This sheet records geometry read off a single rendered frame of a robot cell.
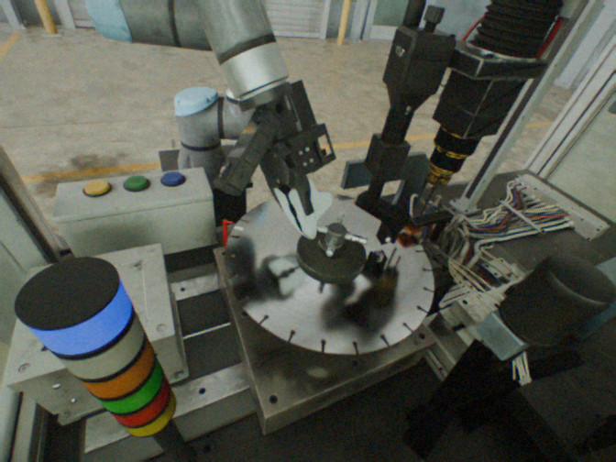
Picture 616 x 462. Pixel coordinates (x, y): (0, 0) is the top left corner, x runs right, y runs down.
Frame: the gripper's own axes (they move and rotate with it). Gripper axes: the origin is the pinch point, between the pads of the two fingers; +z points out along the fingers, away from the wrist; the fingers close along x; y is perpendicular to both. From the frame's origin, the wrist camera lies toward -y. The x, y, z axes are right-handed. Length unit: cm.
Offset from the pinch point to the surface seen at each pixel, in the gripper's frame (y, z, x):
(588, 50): 716, 102, 157
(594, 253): 79, 53, -14
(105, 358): -24.3, -9.8, -17.7
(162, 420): -25.9, 1.5, -10.9
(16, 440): -44.4, 6.9, 12.0
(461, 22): 802, -11, 408
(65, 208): -26.2, -14.9, 33.9
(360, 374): -5.0, 20.3, -8.5
